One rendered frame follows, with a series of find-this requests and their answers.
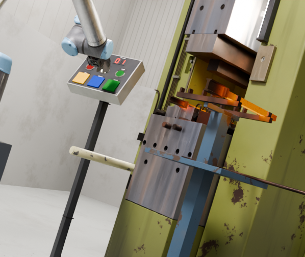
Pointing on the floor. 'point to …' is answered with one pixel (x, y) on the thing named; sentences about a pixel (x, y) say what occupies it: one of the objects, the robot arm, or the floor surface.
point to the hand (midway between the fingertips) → (106, 69)
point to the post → (78, 181)
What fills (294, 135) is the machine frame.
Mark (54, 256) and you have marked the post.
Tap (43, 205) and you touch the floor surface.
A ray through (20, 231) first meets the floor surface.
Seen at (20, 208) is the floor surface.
